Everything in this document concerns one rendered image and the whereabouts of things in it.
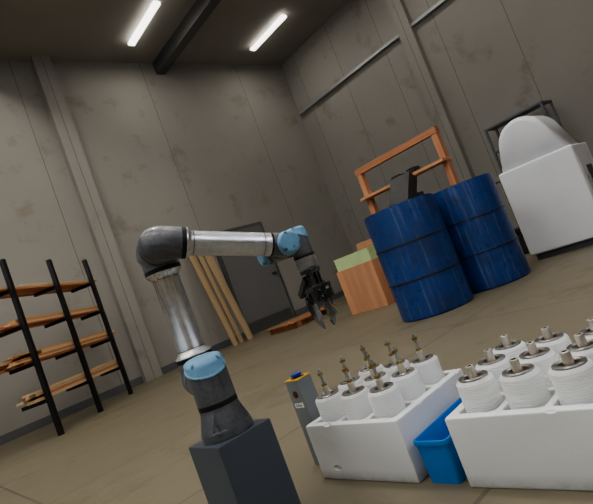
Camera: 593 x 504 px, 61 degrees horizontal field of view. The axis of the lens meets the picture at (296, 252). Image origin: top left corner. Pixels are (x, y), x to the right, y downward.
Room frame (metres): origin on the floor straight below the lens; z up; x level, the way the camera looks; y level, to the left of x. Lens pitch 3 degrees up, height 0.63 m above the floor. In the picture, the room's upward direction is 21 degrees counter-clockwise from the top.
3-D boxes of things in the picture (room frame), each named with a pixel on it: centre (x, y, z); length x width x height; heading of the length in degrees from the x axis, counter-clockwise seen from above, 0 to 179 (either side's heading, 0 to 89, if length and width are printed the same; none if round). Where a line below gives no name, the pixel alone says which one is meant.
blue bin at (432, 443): (1.47, -0.25, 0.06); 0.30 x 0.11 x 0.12; 135
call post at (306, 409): (1.86, 0.16, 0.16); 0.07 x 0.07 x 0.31; 44
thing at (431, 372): (1.70, -0.26, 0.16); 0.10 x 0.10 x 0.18
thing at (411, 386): (1.62, -0.18, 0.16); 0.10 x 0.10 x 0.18
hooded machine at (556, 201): (5.05, -2.64, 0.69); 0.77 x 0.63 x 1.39; 43
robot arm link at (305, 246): (1.77, -0.02, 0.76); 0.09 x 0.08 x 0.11; 112
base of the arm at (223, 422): (1.48, 0.36, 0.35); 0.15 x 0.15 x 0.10
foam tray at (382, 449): (1.70, -0.10, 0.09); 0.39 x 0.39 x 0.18; 44
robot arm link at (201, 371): (1.48, 0.37, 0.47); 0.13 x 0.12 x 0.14; 22
